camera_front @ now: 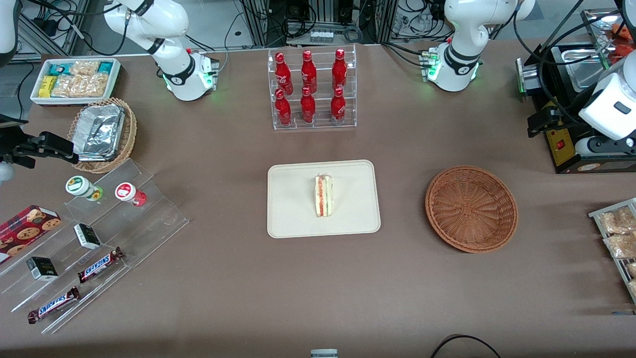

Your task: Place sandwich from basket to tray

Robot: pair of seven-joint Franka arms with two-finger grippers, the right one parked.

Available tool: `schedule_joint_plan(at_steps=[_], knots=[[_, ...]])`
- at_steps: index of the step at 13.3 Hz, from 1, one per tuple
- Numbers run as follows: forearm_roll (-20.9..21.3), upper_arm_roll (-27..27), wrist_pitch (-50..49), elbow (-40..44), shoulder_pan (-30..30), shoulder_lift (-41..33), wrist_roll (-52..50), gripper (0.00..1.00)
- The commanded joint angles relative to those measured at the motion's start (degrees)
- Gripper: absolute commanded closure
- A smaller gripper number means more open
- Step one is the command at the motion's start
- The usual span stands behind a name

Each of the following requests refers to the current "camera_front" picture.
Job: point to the red lid cup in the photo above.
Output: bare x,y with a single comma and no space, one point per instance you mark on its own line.
126,192

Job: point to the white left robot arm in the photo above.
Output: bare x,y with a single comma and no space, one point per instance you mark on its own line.
462,44

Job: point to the green lid cup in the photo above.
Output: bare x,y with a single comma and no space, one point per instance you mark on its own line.
79,186

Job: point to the black food warmer appliance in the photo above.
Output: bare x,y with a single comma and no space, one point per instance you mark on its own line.
571,64

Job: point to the yellow snack packet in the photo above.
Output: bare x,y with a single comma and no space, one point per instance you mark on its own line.
47,86

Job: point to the small grey device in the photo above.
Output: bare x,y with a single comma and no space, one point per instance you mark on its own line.
324,353

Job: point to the clear acrylic bottle rack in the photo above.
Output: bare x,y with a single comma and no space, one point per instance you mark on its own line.
320,124

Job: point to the clear cracker bag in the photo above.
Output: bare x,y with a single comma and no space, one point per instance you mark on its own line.
79,85
84,67

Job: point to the small black box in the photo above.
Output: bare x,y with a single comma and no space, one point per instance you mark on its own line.
87,236
42,268

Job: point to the red cola bottle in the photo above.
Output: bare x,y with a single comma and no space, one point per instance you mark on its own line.
338,107
283,74
308,108
283,110
308,73
339,70

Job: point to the teal snack packet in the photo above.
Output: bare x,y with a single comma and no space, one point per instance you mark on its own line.
59,68
106,67

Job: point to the triangle sandwich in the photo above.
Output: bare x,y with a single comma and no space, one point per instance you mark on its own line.
323,196

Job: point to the cream plastic tray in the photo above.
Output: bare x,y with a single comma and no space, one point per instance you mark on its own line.
288,209

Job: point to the snickers bar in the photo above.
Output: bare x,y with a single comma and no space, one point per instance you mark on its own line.
53,305
99,265

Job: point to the clear acrylic stepped display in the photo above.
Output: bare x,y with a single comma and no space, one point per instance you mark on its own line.
149,223

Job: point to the round brown wicker basket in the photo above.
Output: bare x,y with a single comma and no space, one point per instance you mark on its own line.
472,209

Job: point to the white rectangular bin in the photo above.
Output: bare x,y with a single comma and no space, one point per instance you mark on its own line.
114,82

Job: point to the stacked foil containers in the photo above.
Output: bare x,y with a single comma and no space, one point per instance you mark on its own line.
99,132

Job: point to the red cookie box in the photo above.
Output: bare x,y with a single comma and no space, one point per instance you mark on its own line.
25,231

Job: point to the white power strip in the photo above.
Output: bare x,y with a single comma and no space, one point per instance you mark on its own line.
321,36

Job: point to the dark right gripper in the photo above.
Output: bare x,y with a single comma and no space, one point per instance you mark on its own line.
11,140

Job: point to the light wicker basket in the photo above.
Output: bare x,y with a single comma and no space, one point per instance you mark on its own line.
130,134

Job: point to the clear snack bag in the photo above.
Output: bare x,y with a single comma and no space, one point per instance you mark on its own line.
632,269
616,221
621,246

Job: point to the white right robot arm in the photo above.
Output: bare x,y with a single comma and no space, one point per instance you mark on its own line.
169,30

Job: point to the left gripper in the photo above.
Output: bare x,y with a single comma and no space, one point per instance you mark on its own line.
565,117

